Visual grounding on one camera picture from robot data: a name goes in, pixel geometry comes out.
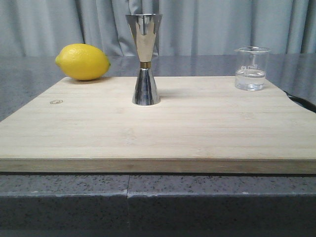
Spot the black cable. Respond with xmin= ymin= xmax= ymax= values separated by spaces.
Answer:
xmin=283 ymin=90 xmax=316 ymax=111

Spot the light wooden cutting board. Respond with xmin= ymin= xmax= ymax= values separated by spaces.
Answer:
xmin=0 ymin=77 xmax=316 ymax=174

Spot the silver double jigger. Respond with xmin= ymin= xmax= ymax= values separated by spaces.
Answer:
xmin=126 ymin=14 xmax=162 ymax=106

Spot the yellow lemon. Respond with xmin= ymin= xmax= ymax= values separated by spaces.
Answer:
xmin=55 ymin=43 xmax=111 ymax=80

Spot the clear glass beaker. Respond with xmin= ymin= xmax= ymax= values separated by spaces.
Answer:
xmin=235 ymin=46 xmax=270 ymax=91

